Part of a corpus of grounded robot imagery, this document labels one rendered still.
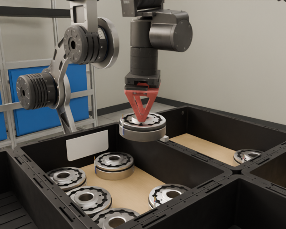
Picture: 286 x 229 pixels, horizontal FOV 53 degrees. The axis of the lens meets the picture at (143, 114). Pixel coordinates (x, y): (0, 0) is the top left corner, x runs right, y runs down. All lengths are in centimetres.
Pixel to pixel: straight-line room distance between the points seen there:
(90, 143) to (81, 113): 207
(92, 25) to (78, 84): 172
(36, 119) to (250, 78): 255
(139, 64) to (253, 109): 335
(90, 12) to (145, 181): 65
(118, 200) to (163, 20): 39
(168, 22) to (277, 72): 321
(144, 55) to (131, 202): 31
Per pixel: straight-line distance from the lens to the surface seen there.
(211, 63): 408
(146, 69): 58
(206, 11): 412
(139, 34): 57
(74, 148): 78
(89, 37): 108
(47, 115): 269
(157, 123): 61
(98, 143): 81
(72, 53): 112
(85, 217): 45
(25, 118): 261
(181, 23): 53
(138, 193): 68
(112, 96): 419
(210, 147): 94
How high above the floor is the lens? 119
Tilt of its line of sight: 17 degrees down
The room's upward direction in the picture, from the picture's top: straight up
